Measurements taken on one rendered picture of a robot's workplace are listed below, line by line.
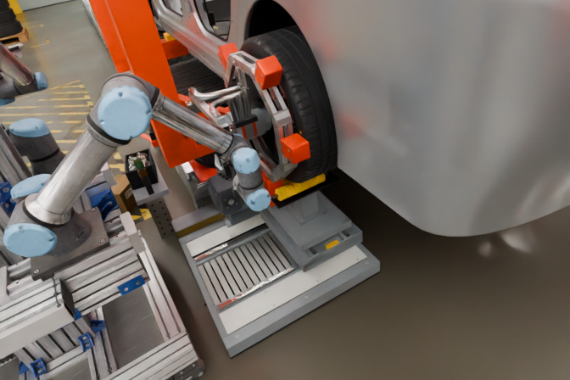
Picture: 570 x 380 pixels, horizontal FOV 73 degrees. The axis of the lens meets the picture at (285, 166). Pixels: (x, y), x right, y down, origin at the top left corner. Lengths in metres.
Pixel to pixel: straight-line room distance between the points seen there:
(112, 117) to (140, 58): 0.96
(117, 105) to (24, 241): 0.43
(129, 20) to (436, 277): 1.85
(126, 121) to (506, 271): 1.84
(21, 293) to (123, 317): 0.60
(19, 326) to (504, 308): 1.84
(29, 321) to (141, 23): 1.21
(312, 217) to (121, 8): 1.31
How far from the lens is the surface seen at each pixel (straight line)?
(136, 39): 1.89
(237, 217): 2.35
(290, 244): 2.03
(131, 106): 0.97
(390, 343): 1.86
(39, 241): 1.17
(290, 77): 1.41
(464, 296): 2.05
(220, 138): 1.21
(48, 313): 1.37
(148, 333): 1.84
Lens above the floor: 1.60
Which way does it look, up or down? 34 degrees down
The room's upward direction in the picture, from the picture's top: 9 degrees counter-clockwise
